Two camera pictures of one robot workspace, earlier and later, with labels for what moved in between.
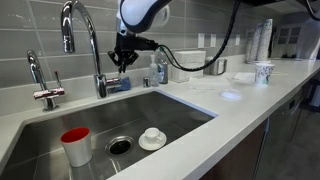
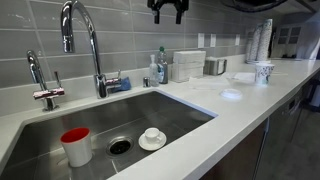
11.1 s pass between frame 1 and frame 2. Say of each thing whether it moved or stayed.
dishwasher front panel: stayed
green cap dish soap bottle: stayed
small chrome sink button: stayed
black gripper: moved
